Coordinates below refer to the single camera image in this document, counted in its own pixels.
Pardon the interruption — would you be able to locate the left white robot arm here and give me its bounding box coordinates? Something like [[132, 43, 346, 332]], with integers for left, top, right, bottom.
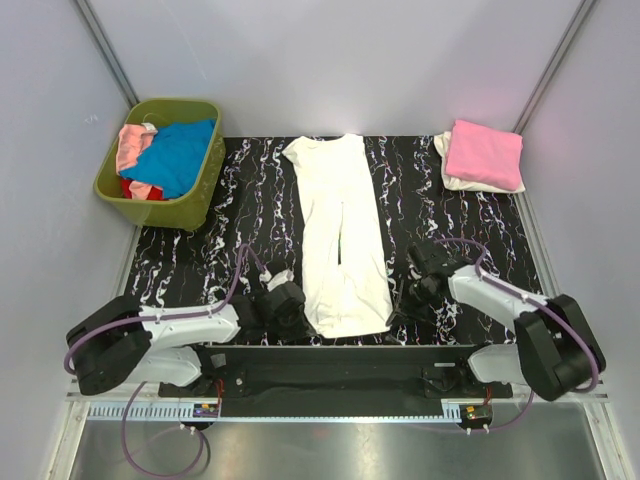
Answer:
[[63, 281, 312, 396]]

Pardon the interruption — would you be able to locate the salmon pink t shirt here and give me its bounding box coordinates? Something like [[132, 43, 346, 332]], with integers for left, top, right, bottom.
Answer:
[[115, 123, 158, 174]]

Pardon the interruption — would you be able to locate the folded cream t shirt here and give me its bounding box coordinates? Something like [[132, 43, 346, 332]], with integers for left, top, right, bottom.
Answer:
[[433, 131, 526, 194]]

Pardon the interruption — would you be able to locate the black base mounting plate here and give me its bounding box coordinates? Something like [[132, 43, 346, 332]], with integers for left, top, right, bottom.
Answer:
[[159, 346, 513, 421]]

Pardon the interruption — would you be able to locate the red t shirt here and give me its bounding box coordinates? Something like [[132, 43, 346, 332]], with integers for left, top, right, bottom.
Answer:
[[120, 178, 164, 201]]

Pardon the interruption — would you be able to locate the blue t shirt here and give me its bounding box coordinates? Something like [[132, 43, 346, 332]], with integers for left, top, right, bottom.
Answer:
[[116, 119, 216, 200]]

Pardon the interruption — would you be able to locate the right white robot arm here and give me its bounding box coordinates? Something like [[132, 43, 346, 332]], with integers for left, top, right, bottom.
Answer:
[[387, 239, 606, 401]]

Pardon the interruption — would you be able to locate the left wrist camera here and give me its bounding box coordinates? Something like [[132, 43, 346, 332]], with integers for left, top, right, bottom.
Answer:
[[259, 269, 294, 291]]

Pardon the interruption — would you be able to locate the white printed t shirt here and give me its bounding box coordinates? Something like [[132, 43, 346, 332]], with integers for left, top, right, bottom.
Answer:
[[283, 134, 393, 339]]

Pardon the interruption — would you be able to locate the aluminium frame rail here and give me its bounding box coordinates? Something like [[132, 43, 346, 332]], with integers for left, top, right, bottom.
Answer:
[[75, 360, 591, 401]]

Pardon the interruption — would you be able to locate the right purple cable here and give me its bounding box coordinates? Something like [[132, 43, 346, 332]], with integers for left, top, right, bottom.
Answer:
[[434, 237, 601, 434]]

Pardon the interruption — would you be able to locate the white slotted cable duct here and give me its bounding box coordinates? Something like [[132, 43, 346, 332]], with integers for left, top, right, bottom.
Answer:
[[87, 401, 222, 422]]

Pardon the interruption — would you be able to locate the black marble pattern mat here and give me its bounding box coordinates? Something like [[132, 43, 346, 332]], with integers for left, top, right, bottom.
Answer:
[[123, 135, 543, 347]]

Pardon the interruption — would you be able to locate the folded pink t shirt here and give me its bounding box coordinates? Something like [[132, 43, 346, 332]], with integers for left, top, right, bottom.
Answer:
[[444, 119, 523, 192]]

